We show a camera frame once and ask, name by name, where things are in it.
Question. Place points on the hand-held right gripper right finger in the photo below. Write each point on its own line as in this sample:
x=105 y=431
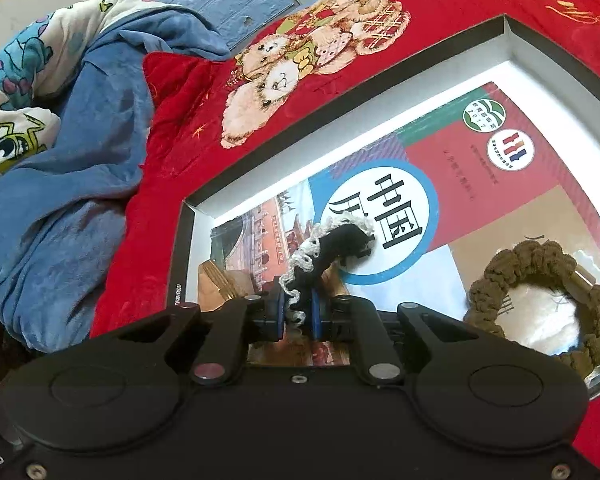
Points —
x=316 y=317

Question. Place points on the blue fleece blanket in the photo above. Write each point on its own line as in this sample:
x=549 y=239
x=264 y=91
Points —
x=70 y=185

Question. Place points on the black cardboard box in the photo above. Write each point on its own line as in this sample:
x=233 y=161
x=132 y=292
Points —
x=260 y=160

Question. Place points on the red bear-printed blanket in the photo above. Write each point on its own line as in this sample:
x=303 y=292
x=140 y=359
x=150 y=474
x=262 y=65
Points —
x=190 y=125

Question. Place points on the cartoon-printed white quilt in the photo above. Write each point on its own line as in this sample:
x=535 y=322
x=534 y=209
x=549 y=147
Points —
x=35 y=50

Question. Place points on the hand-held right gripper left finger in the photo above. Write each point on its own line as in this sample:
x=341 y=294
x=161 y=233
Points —
x=278 y=310

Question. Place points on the colourful paperback book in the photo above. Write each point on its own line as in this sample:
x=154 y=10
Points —
x=505 y=195

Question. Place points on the olive crocheted scrunchie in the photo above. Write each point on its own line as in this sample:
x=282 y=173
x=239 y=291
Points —
x=495 y=280

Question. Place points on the black white-trimmed scrunchie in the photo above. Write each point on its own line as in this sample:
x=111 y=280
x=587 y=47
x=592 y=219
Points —
x=340 y=240

